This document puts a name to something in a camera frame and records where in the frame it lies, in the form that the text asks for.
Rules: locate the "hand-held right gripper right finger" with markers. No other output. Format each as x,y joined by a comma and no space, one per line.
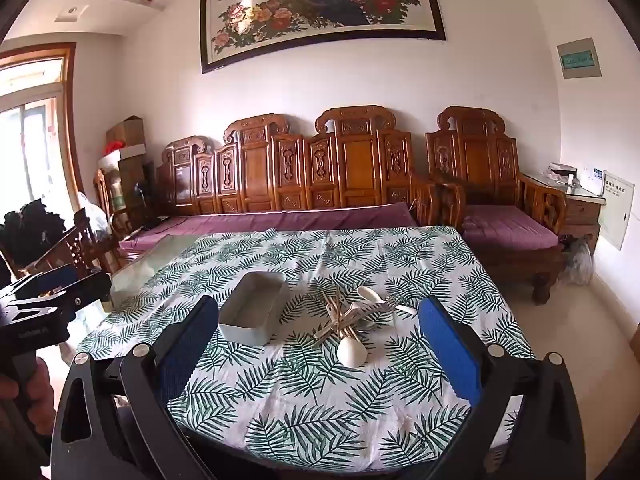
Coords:
452,355

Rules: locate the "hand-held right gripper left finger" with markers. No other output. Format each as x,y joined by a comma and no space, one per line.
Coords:
182,355

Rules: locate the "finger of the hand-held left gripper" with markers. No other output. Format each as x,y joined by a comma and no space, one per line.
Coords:
75,296
55,277

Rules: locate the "white rectangular container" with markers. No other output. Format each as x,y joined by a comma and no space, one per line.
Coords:
240,332

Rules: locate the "beige spoon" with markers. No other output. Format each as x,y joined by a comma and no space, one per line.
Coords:
370,295

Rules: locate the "wooden chopstick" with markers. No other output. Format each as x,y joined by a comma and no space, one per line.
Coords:
334,316
339,305
350,328
332,332

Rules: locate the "person's left hand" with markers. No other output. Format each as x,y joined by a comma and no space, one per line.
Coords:
42,385

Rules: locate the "carved wooden chair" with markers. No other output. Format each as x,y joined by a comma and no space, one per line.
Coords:
80,250

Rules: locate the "white plastic bag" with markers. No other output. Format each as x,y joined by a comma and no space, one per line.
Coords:
94,217

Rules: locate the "leaf print tablecloth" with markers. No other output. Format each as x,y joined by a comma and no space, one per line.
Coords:
300,410

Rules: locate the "purple armchair cushion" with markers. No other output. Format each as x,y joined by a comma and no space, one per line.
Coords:
505,225

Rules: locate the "wooden framed glass door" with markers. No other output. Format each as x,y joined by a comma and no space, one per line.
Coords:
30,135

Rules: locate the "red and white box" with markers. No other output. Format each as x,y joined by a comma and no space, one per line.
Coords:
122,149

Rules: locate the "clear plastic bag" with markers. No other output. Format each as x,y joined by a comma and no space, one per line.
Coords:
579,262

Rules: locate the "wooden side table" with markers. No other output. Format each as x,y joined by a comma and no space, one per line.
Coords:
580,212

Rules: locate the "carved wooden sofa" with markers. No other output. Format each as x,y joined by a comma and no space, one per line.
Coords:
260,170

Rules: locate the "carved wooden armchair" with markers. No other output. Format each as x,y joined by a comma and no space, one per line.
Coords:
475,155

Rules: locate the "small white box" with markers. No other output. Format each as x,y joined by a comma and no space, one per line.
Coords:
559,171

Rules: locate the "recessed ceiling light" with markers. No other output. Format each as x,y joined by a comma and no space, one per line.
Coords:
72,11

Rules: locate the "framed peacock flower painting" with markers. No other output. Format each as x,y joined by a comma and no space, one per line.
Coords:
325,5

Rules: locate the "white wall cabinet door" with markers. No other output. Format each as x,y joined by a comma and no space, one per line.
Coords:
614,210

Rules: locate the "grey wall electrical box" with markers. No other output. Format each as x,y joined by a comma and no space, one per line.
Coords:
579,58

